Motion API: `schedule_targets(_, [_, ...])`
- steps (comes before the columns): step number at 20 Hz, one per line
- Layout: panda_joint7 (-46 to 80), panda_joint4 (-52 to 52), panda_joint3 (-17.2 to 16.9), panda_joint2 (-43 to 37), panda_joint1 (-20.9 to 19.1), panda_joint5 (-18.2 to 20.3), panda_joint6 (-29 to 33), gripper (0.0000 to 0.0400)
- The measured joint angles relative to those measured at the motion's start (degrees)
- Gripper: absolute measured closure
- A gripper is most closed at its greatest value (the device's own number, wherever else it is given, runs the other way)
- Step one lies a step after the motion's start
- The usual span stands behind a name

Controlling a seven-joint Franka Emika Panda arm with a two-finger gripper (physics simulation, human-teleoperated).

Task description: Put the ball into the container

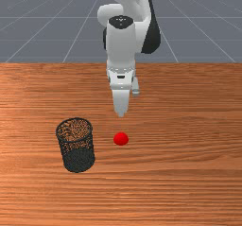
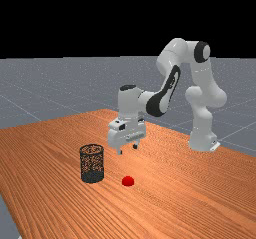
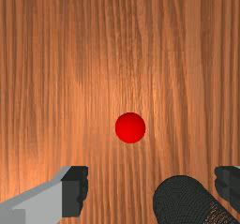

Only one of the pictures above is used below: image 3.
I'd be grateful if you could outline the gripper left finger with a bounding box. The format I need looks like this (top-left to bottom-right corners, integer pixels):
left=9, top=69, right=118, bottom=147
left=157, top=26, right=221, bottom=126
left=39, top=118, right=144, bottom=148
left=0, top=165, right=89, bottom=224

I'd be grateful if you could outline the red ball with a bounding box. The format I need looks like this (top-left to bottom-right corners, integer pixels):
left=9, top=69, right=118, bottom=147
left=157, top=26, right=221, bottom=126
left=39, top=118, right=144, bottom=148
left=114, top=112, right=147, bottom=144

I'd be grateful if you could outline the dark mesh basket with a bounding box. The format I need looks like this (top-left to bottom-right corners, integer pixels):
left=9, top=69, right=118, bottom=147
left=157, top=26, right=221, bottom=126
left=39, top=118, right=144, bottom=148
left=152, top=174, right=240, bottom=224

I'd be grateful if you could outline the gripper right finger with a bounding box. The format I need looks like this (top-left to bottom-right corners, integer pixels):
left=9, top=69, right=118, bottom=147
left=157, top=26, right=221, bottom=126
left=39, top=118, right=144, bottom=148
left=214, top=165, right=240, bottom=214

